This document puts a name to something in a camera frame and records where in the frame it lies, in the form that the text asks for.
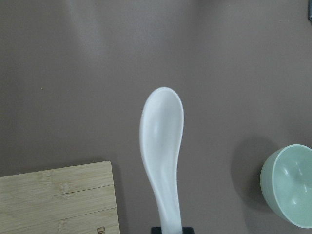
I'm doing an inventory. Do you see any mint green bowl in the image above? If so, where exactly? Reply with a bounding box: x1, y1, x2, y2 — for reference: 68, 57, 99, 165
260, 144, 312, 229

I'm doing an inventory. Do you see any bamboo cutting board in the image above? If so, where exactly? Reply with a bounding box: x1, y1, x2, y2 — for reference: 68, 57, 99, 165
0, 161, 120, 234

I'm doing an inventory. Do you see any white ceramic spoon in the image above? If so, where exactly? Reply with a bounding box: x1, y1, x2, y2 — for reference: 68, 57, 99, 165
139, 87, 184, 234

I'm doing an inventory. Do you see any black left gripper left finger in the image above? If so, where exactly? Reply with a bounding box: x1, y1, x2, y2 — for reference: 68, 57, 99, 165
151, 227, 162, 234

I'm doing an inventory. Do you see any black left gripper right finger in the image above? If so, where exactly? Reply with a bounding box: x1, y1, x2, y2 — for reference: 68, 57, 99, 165
182, 227, 194, 234

